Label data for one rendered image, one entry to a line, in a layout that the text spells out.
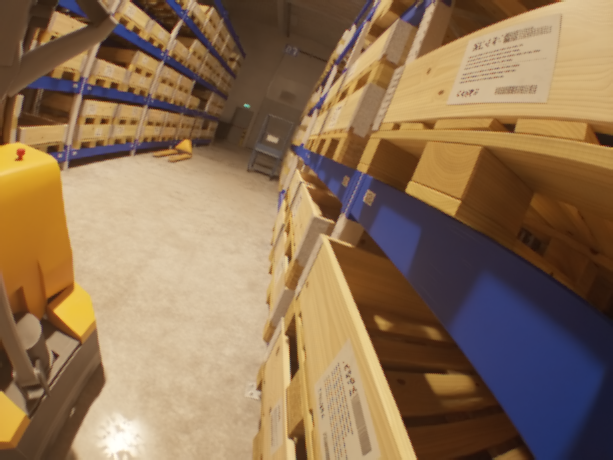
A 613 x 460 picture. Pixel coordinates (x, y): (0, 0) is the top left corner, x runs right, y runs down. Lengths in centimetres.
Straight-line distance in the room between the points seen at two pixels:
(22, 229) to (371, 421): 104
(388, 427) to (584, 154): 34
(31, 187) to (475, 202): 114
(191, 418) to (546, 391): 125
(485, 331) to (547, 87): 28
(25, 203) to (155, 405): 96
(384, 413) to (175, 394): 114
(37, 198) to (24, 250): 18
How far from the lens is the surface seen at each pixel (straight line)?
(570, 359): 28
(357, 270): 87
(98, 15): 52
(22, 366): 91
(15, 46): 55
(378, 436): 35
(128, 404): 133
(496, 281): 34
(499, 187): 39
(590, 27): 38
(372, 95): 103
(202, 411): 134
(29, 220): 104
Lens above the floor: 118
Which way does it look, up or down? 16 degrees down
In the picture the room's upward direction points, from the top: 23 degrees clockwise
